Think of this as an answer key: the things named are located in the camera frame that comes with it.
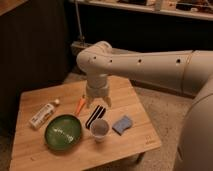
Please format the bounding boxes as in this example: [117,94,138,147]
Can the white tube with cap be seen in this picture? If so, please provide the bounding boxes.
[29,99,60,129]

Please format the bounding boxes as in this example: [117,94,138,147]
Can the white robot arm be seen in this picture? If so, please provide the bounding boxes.
[77,41,213,171]

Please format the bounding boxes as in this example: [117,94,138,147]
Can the wooden table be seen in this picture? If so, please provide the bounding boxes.
[10,76,161,171]

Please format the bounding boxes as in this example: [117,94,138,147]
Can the metal pole stand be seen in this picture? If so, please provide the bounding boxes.
[74,0,89,46]

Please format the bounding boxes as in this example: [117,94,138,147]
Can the blue sponge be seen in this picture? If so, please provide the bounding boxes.
[112,116,133,135]

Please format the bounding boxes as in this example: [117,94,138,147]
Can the black white striped object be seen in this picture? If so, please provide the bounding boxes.
[85,105,106,129]

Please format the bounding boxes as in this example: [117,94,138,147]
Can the green round plate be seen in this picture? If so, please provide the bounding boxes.
[44,114,82,151]

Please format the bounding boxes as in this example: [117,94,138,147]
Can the cluttered shelf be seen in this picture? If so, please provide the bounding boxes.
[68,0,213,21]

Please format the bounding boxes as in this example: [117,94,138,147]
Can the orange pepper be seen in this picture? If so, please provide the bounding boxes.
[75,96,86,116]

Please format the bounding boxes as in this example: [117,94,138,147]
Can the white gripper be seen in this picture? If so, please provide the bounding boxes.
[86,83,112,108]

